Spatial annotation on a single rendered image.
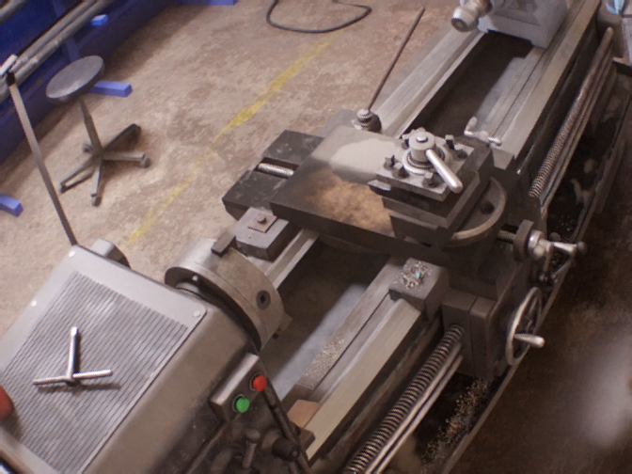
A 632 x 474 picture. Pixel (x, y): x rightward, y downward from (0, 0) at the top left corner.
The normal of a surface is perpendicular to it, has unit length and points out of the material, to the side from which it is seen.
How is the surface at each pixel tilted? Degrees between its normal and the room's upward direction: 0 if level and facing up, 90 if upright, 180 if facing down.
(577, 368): 0
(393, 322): 36
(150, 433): 45
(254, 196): 0
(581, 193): 0
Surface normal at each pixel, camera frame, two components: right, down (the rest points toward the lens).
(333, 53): -0.21, -0.70
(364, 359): 0.31, -0.43
